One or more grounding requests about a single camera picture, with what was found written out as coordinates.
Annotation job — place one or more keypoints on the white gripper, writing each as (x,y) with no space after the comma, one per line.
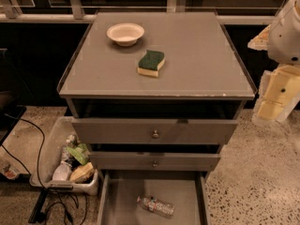
(285,39)

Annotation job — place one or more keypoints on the clear plastic water bottle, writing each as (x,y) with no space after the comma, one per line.
(156,206)

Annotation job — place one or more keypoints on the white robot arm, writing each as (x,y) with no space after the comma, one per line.
(284,35)

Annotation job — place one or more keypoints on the grey top drawer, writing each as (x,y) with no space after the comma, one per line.
(154,131)

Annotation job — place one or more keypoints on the grey drawer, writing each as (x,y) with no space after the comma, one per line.
(121,189)
(154,131)
(155,161)

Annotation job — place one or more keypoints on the grey drawer cabinet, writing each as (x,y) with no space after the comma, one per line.
(202,77)

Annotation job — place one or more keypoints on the grey middle drawer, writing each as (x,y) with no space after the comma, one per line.
(155,161)

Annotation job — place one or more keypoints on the grey bottom drawer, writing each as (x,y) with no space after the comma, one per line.
(121,189)

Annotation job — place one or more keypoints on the metal window railing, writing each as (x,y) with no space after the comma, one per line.
(82,11)

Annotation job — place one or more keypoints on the green yellow sponge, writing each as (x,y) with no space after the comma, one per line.
(151,63)

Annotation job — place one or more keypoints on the white paper bowl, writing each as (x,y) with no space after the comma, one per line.
(125,34)

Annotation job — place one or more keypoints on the green snack bag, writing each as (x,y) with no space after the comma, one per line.
(79,153)

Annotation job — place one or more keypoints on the clear plastic storage bin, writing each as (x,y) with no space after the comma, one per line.
(50,157)

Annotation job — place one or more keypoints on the dark furniture at left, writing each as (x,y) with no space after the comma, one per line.
(11,87)

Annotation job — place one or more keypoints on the small wrapper on floor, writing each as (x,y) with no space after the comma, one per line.
(9,171)

